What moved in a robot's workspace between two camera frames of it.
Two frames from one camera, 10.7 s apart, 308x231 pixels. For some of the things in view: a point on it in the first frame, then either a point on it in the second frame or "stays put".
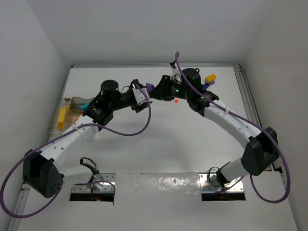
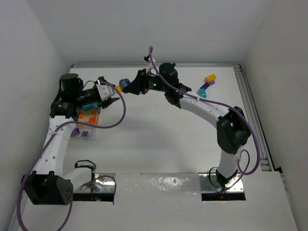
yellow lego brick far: [210, 78] stays put
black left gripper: [141, 106] → [106, 101]
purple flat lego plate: [206, 85] stays put
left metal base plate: [107, 187] stays put
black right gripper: [162, 87] → [140, 82]
